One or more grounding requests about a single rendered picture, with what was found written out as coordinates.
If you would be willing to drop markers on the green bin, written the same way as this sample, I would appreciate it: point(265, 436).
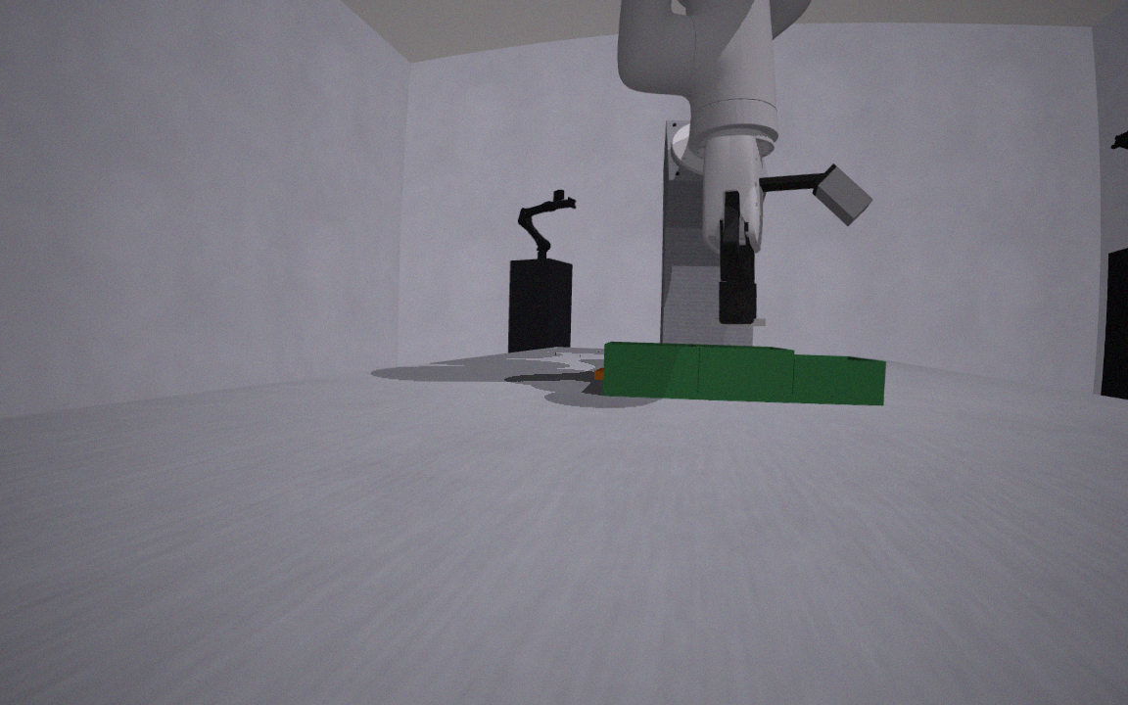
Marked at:
point(717, 372)

